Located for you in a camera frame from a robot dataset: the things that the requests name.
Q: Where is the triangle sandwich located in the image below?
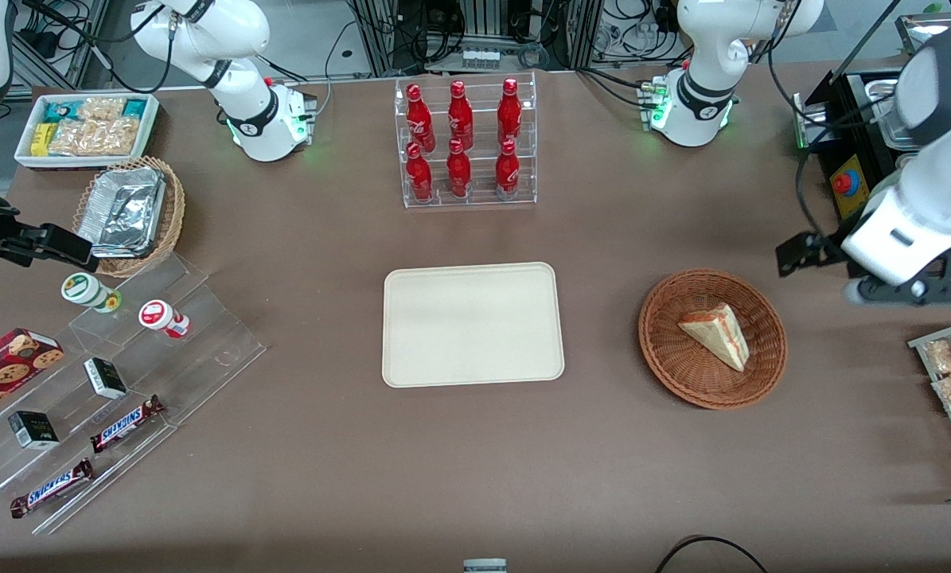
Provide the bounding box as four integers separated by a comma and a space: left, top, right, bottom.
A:
677, 302, 751, 373

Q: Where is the aluminium foil tray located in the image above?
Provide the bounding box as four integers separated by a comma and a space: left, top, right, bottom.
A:
76, 166, 168, 260

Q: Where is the light wicker basket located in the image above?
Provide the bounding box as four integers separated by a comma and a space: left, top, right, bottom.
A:
72, 156, 187, 279

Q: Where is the brown wicker basket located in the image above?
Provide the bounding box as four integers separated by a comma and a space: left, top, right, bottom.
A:
638, 269, 788, 411

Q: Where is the cream plastic tray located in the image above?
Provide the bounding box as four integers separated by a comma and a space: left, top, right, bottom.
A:
382, 262, 565, 389

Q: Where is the green lid jar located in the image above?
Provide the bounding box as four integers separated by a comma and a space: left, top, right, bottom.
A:
60, 271, 123, 314

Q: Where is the red lid jar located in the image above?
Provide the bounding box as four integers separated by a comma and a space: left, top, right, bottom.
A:
138, 298, 192, 340

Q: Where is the red tartan cookie box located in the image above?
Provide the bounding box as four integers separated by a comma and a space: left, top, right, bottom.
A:
0, 327, 66, 423

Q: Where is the clear cracker bag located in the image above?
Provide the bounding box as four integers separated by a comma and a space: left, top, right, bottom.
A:
48, 117, 142, 158
77, 96, 127, 123

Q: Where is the steel pan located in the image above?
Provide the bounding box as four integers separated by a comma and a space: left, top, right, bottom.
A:
871, 76, 922, 152

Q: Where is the small black carton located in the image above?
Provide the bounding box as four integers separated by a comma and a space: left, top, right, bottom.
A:
83, 357, 129, 401
7, 410, 60, 452

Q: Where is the white snack bin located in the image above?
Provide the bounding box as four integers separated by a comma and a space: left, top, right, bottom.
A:
14, 92, 161, 173

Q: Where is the clear acrylic stepped shelf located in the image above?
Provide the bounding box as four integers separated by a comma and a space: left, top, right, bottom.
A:
0, 252, 268, 536

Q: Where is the Snickers chocolate bar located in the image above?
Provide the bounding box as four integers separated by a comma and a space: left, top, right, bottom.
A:
9, 458, 96, 520
89, 394, 166, 455

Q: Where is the silver metal container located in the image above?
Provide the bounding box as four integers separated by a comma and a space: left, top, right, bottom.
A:
894, 11, 951, 56

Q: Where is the red cola bottle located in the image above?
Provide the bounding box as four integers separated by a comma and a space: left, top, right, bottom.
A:
446, 138, 473, 199
447, 80, 474, 151
405, 142, 435, 203
494, 139, 521, 199
407, 84, 437, 154
497, 78, 523, 146

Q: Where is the clear acrylic bottle rack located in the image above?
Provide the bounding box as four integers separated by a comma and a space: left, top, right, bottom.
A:
394, 72, 538, 209

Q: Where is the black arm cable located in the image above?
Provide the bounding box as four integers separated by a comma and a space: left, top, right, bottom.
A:
793, 95, 902, 240

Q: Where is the black floor cable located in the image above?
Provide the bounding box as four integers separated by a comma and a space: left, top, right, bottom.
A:
653, 535, 771, 573

